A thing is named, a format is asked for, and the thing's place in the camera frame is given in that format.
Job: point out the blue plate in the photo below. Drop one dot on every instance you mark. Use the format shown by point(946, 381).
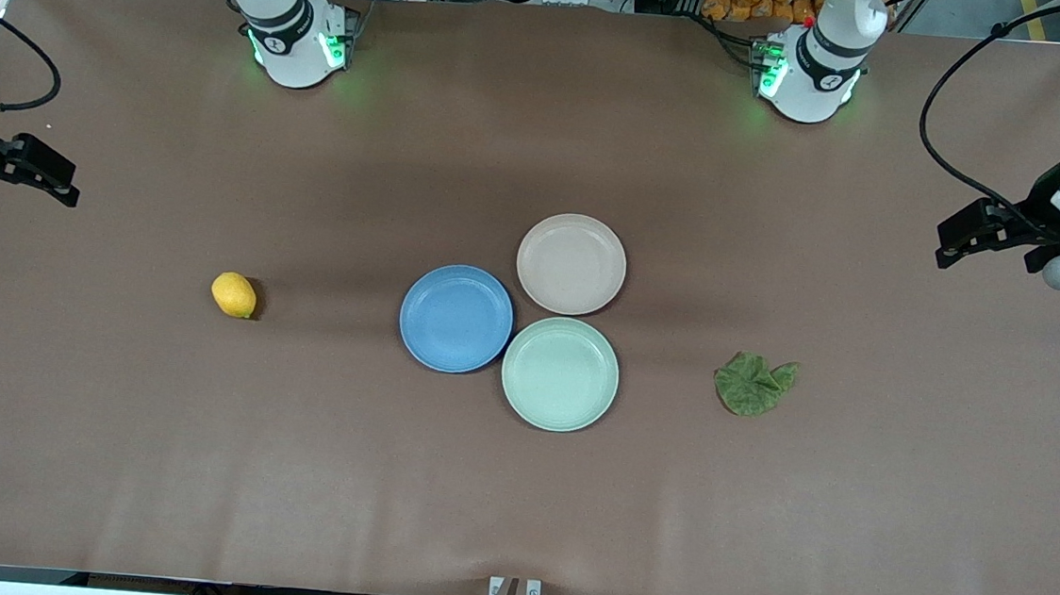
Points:
point(455, 318)

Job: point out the yellow lemon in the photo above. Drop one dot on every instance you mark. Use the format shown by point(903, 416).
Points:
point(234, 295)

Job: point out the green lettuce leaf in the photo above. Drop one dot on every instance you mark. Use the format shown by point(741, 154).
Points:
point(750, 386)

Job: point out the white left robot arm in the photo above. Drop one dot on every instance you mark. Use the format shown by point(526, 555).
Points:
point(812, 83)

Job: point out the beige plate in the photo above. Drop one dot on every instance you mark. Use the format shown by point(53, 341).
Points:
point(571, 264)

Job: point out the light green plate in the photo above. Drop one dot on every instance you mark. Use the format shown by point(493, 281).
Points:
point(560, 374)

